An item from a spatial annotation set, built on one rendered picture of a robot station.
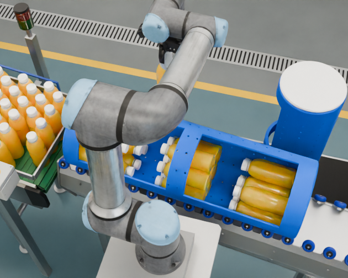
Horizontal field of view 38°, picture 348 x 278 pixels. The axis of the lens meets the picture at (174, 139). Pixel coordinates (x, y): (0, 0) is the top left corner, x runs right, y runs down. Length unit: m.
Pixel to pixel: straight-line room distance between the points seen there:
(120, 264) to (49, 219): 1.52
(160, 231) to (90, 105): 0.44
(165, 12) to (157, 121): 0.41
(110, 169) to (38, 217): 1.88
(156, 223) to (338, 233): 0.85
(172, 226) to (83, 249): 1.61
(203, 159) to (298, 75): 0.67
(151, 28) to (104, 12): 2.70
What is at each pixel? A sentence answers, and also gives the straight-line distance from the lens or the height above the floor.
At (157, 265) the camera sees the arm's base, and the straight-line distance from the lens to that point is 1.49.
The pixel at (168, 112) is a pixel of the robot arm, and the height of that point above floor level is 1.83.
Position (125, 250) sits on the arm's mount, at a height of 1.22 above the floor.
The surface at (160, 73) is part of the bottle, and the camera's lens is 1.71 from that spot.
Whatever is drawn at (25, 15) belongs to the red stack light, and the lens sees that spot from 2.22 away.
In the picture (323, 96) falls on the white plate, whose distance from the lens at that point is 2.18.
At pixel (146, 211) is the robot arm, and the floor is 1.45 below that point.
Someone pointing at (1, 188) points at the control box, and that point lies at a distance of 1.92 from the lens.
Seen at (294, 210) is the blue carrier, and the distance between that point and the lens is 1.69.
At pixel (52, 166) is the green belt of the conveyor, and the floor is 0.90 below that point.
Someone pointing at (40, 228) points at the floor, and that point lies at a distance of 3.03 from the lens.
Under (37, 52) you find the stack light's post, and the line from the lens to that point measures 2.38.
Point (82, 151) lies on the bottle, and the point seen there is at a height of 1.13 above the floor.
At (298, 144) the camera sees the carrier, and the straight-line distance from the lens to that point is 2.31.
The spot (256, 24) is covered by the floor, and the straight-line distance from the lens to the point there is 3.95.
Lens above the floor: 2.67
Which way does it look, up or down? 56 degrees down
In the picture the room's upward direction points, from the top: 1 degrees counter-clockwise
